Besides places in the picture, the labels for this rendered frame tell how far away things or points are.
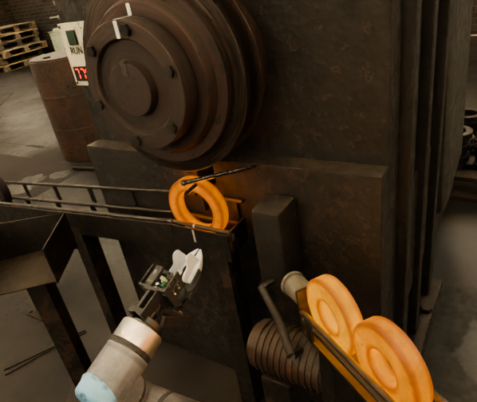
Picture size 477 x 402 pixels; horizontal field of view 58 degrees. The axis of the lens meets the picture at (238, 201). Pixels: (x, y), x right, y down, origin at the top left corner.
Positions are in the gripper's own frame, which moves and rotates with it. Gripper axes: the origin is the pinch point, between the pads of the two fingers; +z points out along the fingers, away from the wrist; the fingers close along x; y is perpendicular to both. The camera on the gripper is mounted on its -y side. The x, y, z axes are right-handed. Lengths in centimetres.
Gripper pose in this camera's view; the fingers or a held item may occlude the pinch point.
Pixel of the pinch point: (198, 255)
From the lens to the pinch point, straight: 100.8
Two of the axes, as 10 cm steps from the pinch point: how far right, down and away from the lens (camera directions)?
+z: 4.5, -7.1, 5.4
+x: -8.4, -1.4, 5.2
